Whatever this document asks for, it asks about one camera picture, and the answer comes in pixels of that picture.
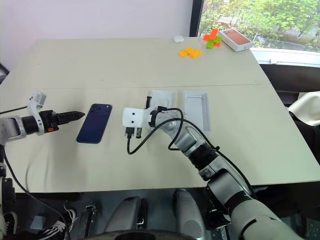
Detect cream chair back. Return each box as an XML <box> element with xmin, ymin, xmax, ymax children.
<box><xmin>288</xmin><ymin>90</ymin><xmax>320</xmax><ymax>129</ymax></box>

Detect dark window frame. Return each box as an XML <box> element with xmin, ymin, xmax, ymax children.
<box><xmin>189</xmin><ymin>0</ymin><xmax>205</xmax><ymax>38</ymax></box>

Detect phone box with orange print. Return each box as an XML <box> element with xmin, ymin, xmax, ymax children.
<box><xmin>218</xmin><ymin>27</ymin><xmax>254</xmax><ymax>53</ymax></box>

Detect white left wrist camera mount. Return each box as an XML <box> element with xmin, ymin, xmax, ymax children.
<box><xmin>26</xmin><ymin>90</ymin><xmax>48</xmax><ymax>136</ymax></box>

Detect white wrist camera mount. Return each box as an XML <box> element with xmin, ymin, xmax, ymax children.
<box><xmin>26</xmin><ymin>90</ymin><xmax>48</xmax><ymax>136</ymax></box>
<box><xmin>121</xmin><ymin>107</ymin><xmax>151</xmax><ymax>129</ymax></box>

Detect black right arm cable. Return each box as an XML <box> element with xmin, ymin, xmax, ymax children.
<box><xmin>125</xmin><ymin>105</ymin><xmax>254</xmax><ymax>199</ymax></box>

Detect yellow toy building block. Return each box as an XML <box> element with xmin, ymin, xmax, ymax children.
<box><xmin>178</xmin><ymin>47</ymin><xmax>203</xmax><ymax>60</ymax></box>

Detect dark blue smartphone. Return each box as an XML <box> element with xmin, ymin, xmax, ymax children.
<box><xmin>75</xmin><ymin>102</ymin><xmax>114</xmax><ymax>145</ymax></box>

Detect black strap with metal buckle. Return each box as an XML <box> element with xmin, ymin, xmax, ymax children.
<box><xmin>84</xmin><ymin>201</ymin><xmax>98</xmax><ymax>238</ymax></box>

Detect orange and green blocks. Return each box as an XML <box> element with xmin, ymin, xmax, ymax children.
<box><xmin>202</xmin><ymin>28</ymin><xmax>222</xmax><ymax>49</ymax></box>

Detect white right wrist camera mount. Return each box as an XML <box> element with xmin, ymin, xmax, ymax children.
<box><xmin>121</xmin><ymin>107</ymin><xmax>151</xmax><ymax>129</ymax></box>

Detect black white striped sneaker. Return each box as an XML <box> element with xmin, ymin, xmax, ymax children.
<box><xmin>36</xmin><ymin>219</ymin><xmax>73</xmax><ymax>240</ymax></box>

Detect black sneaker white laces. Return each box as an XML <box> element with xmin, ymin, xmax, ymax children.
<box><xmin>62</xmin><ymin>199</ymin><xmax>81</xmax><ymax>234</ymax></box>

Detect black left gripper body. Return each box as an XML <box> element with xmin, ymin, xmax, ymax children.
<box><xmin>39</xmin><ymin>109</ymin><xmax>61</xmax><ymax>134</ymax></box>

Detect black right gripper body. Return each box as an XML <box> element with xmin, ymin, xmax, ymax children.
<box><xmin>123</xmin><ymin>126</ymin><xmax>144</xmax><ymax>140</ymax></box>

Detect white window sill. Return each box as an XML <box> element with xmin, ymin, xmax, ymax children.
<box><xmin>249</xmin><ymin>47</ymin><xmax>320</xmax><ymax>69</ymax></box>

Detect green toy building block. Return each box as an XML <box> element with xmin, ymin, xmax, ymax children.
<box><xmin>205</xmin><ymin>35</ymin><xmax>224</xmax><ymax>50</ymax></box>

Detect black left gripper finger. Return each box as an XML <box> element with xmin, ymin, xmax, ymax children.
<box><xmin>58</xmin><ymin>110</ymin><xmax>86</xmax><ymax>120</ymax></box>
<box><xmin>59</xmin><ymin>114</ymin><xmax>86</xmax><ymax>125</ymax></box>

